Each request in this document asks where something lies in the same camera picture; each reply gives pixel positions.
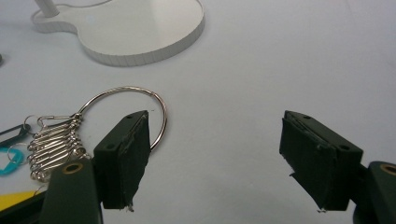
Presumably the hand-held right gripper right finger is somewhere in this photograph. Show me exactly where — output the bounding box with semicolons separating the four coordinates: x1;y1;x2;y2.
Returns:
278;109;364;214

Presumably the cyan key tag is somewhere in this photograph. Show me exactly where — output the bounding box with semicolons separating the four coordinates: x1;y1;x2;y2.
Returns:
0;143;29;176

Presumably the large metal key ring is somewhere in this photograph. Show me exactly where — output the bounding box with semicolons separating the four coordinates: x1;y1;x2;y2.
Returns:
78;86;168;152

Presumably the light grey table mat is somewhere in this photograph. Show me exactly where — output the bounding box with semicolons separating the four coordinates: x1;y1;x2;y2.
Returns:
0;0;396;224

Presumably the white peg stand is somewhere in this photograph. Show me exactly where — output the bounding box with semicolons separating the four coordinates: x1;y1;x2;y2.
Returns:
30;0;206;67

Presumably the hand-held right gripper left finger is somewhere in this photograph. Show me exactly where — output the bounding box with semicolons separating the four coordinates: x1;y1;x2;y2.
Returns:
92;109;152;213

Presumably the yellow key tag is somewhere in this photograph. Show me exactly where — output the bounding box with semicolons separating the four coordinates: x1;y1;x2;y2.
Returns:
0;189;40;213

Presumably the dark key tag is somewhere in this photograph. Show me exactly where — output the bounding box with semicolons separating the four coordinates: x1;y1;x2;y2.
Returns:
0;123;32;147

